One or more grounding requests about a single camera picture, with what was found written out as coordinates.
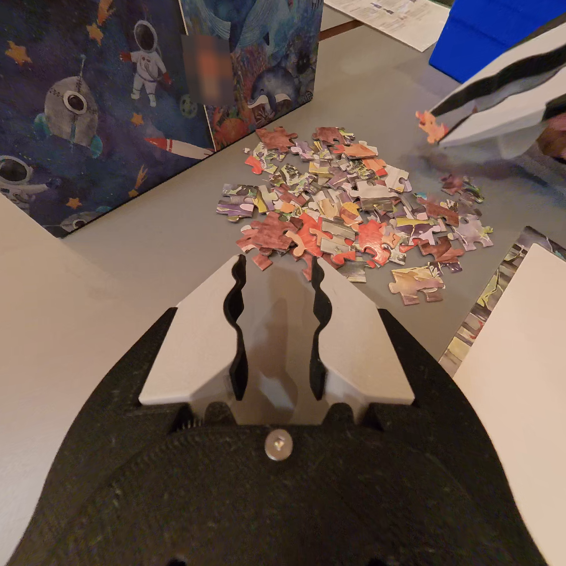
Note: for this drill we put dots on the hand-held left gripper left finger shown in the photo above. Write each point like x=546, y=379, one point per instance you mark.
x=185, y=349

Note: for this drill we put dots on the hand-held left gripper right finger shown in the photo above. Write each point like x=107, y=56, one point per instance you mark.
x=362, y=349

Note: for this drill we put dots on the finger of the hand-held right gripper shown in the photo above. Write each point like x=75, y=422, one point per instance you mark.
x=495, y=126
x=521, y=55

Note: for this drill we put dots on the pale orange jigsaw piece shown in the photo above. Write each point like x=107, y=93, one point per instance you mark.
x=431, y=126

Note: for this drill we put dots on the pile of jigsaw puzzle pieces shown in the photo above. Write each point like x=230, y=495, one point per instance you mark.
x=345, y=208

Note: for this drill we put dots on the jigsaw puzzle frame board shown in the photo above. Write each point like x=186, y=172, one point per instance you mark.
x=521, y=353

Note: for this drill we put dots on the blue plastic bin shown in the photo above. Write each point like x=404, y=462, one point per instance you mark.
x=491, y=40

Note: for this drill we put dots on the printed paper sheet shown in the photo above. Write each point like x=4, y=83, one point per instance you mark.
x=393, y=17

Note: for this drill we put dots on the illustrated cardboard puzzle box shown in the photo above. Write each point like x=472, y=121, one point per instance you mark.
x=110, y=110

